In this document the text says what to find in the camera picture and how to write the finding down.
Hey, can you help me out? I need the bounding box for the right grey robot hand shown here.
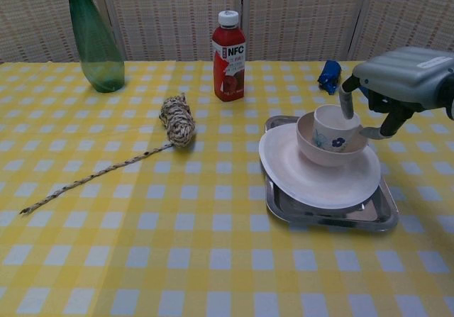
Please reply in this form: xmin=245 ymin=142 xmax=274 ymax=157
xmin=339 ymin=46 xmax=454 ymax=140

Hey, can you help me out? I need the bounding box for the white floral paper cup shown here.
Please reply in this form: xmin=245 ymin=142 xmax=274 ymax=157
xmin=311 ymin=104 xmax=362 ymax=153

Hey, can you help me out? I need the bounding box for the light brown bowl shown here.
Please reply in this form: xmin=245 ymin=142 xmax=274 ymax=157
xmin=296 ymin=111 xmax=368 ymax=168

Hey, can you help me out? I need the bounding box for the silver metal tray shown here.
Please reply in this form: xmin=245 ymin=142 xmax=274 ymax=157
xmin=264 ymin=115 xmax=399 ymax=233

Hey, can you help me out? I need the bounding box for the blue crumpled wrapper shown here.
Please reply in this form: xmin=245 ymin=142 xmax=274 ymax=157
xmin=317 ymin=60 xmax=343 ymax=96

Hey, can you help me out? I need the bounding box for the woven folding screen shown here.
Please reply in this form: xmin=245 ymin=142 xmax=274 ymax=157
xmin=0 ymin=0 xmax=454 ymax=65

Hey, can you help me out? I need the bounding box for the white round plate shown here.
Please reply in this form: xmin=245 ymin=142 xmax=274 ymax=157
xmin=258 ymin=123 xmax=382 ymax=211

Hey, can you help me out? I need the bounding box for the red NFC juice bottle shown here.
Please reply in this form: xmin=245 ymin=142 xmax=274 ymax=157
xmin=211 ymin=10 xmax=247 ymax=102

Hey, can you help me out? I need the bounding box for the yellow checkered tablecloth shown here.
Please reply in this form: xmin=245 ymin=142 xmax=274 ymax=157
xmin=0 ymin=60 xmax=454 ymax=317

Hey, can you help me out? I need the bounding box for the green glass bottle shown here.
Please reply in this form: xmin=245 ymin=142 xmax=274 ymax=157
xmin=62 ymin=0 xmax=126 ymax=94

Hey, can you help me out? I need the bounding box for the braided twine rope bundle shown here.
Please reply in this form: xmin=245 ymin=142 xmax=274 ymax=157
xmin=19 ymin=93 xmax=196 ymax=216

